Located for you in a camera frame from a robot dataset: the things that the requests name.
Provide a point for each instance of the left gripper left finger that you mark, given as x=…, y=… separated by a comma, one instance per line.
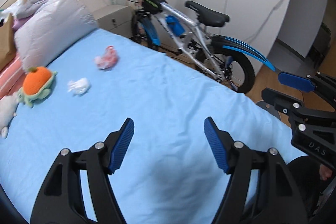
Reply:
x=60, y=198

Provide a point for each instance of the pink trash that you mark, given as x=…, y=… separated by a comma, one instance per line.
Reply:
x=108, y=59

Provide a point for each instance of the person's right hand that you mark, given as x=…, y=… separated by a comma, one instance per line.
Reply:
x=325, y=172

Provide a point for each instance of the grey bedside drawer cabinet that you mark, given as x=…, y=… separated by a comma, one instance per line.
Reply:
x=115, y=18

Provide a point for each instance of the lavender blanket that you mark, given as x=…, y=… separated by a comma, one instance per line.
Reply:
x=23, y=11

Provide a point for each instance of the light blue bed sheet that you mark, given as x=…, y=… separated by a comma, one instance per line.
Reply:
x=169, y=174

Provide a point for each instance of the blue and white bicycle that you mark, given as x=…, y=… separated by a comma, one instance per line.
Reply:
x=223, y=58

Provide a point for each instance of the white pillow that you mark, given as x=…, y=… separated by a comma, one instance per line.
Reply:
x=53, y=29

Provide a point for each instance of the pink striped pillow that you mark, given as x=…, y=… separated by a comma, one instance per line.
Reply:
x=12, y=77

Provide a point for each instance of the white tissue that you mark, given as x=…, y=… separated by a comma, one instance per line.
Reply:
x=79, y=87

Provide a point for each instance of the brown paper bag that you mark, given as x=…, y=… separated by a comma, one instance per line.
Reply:
x=7, y=45

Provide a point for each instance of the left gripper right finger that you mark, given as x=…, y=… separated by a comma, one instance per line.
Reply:
x=261, y=188

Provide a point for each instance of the silver metal trash can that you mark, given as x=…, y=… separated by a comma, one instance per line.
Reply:
x=269, y=108

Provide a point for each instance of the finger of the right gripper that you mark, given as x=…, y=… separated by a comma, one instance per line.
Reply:
x=321, y=84
x=295, y=109

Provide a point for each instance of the orange green turtle plush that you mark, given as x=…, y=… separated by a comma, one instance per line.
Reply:
x=36, y=85

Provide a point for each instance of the white plush toy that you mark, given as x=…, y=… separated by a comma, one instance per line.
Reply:
x=9, y=105

